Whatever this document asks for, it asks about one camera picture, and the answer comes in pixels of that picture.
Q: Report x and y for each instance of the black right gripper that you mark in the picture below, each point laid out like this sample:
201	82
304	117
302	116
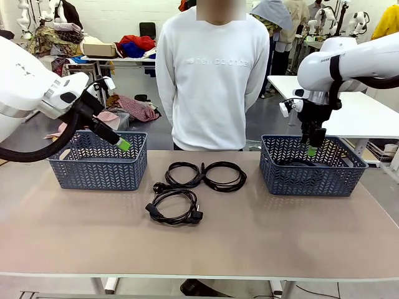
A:
315	112

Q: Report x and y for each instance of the blue-grey plastic basket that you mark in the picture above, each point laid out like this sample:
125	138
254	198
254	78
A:
311	183
99	174

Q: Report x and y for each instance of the red cloth pile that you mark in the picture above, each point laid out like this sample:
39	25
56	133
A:
137	40

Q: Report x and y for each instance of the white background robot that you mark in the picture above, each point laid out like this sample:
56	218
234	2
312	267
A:
358	21
321	18
23	15

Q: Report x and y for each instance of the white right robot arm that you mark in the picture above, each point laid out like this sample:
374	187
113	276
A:
358	62

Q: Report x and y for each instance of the beige flat box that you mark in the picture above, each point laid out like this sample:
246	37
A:
99	50

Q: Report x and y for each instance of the clear plastic storage box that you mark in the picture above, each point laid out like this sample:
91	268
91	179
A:
124	120

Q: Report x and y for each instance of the white table leg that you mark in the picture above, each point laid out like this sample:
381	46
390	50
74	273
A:
107	285
280	286

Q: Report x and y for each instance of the black tripod stand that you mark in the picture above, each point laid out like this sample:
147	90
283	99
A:
339	18

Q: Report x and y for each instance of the red checked cloth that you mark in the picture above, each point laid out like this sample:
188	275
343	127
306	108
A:
137	107

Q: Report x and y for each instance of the grey cloth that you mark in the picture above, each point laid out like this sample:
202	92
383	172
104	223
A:
275	14

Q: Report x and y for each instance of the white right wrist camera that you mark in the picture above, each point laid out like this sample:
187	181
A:
288	107

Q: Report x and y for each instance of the white clothes table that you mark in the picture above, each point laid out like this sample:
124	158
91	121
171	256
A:
124	60

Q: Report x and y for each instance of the pink checked cloth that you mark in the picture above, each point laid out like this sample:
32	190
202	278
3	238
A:
109	120

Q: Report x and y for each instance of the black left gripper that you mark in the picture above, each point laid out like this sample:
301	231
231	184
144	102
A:
88	107

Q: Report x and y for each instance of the patterned clothes pile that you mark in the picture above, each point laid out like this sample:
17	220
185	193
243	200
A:
53	40

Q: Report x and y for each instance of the person in yellow jacket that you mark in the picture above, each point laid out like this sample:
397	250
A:
388	21

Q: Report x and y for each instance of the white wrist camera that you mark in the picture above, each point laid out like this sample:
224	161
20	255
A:
109	83
288	107

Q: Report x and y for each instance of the blue cloth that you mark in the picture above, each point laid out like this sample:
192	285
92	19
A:
132	50

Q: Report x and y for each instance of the black shoe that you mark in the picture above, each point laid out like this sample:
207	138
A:
196	288

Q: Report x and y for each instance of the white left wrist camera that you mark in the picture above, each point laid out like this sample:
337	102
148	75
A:
109	83

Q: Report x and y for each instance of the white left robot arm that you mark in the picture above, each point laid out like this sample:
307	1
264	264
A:
28	81

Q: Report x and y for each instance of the person in dark jacket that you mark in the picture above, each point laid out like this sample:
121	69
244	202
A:
71	12

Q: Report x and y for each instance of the white side table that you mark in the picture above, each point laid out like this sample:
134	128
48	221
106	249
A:
358	118

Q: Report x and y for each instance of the person in white sweatshirt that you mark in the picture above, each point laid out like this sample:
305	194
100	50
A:
212	93

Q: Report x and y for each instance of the person in beige coat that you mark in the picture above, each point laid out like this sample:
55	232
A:
296	21

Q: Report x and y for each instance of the black office chair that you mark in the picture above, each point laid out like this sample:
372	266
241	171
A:
147	30

